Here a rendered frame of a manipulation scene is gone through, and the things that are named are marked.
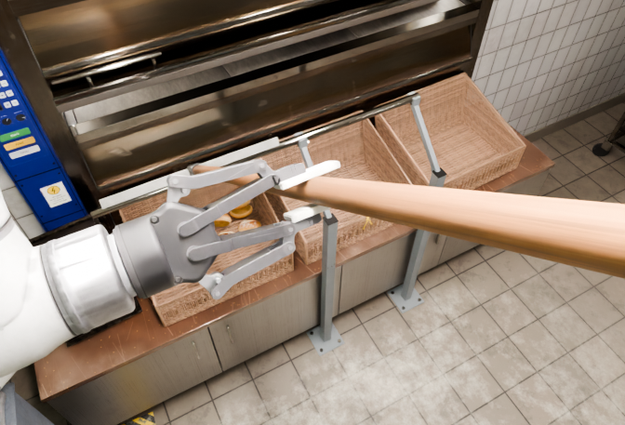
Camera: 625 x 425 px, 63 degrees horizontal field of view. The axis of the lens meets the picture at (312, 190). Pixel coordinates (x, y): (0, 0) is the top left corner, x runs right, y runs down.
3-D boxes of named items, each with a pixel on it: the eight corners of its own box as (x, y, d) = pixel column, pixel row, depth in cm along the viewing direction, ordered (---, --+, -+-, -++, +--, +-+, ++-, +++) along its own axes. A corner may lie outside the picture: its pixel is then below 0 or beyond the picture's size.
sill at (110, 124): (73, 135, 183) (69, 126, 180) (469, 10, 239) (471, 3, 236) (76, 145, 179) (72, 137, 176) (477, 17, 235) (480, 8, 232)
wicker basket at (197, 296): (130, 237, 222) (111, 196, 201) (250, 192, 239) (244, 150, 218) (163, 330, 194) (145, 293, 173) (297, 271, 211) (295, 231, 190)
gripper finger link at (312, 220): (276, 228, 53) (285, 254, 54) (319, 210, 55) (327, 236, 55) (272, 226, 55) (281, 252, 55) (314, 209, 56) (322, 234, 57)
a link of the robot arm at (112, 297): (84, 318, 52) (141, 295, 54) (76, 350, 44) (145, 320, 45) (48, 236, 51) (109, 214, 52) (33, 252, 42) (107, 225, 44)
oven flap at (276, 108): (97, 187, 195) (76, 141, 185) (467, 58, 251) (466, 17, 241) (99, 191, 192) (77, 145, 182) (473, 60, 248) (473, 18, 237)
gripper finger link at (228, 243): (187, 247, 49) (190, 261, 49) (297, 223, 53) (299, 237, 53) (182, 241, 53) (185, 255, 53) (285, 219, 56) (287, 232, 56)
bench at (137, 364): (69, 341, 252) (18, 278, 208) (458, 172, 327) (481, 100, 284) (94, 451, 219) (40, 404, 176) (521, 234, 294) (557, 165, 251)
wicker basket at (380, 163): (256, 190, 240) (251, 148, 219) (358, 150, 258) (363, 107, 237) (305, 268, 212) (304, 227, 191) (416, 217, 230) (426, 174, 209)
